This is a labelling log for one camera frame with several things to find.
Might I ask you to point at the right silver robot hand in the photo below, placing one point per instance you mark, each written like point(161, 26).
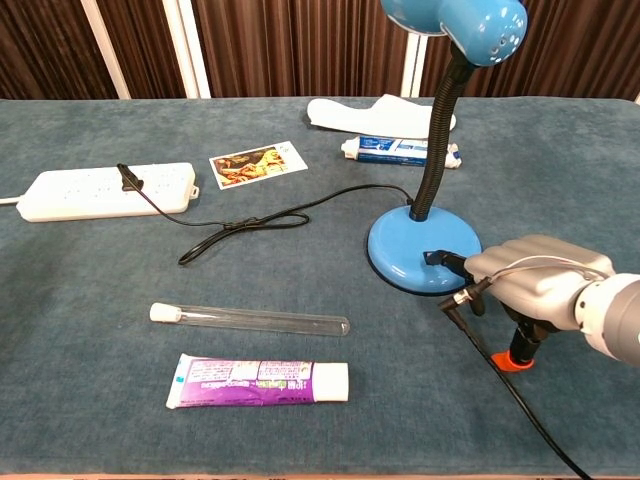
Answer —
point(535, 280)

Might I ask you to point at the blue desk lamp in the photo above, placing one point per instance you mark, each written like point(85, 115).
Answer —
point(425, 235)

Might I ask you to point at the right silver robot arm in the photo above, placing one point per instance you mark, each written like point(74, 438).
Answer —
point(612, 315)

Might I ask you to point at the white power strip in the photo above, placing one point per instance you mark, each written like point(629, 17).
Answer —
point(90, 192)

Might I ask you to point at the blue white toothpaste tube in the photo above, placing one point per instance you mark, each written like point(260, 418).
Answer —
point(385, 150)

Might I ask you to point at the clear test tube white cap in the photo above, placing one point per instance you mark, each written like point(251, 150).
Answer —
point(250, 319)

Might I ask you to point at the purple white toothpaste tube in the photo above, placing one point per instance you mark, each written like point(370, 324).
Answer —
point(250, 382)

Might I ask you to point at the food photo card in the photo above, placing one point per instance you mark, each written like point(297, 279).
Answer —
point(250, 164)

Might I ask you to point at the teal table cloth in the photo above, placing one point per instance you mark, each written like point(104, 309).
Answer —
point(250, 440)

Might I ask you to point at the brown pleated curtain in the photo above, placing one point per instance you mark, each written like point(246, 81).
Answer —
point(300, 45)

